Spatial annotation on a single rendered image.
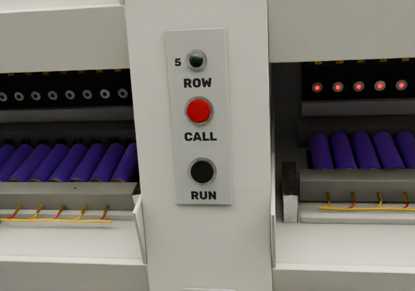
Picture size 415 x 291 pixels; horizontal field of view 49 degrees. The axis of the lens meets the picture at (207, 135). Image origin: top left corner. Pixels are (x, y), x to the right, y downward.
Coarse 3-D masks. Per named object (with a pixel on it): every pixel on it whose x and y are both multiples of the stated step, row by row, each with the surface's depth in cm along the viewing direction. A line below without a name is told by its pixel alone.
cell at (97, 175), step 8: (112, 144) 47; (120, 144) 47; (112, 152) 45; (120, 152) 46; (104, 160) 44; (112, 160) 44; (96, 168) 43; (104, 168) 43; (112, 168) 44; (96, 176) 42; (104, 176) 42
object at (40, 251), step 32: (0, 224) 40; (32, 224) 40; (64, 224) 39; (96, 224) 39; (128, 224) 39; (0, 256) 36; (32, 256) 36; (64, 256) 36; (96, 256) 35; (128, 256) 35; (0, 288) 38; (32, 288) 37; (64, 288) 37; (96, 288) 36; (128, 288) 36
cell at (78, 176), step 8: (96, 144) 47; (88, 152) 46; (96, 152) 46; (104, 152) 47; (88, 160) 44; (96, 160) 45; (80, 168) 43; (88, 168) 44; (72, 176) 42; (80, 176) 42; (88, 176) 43
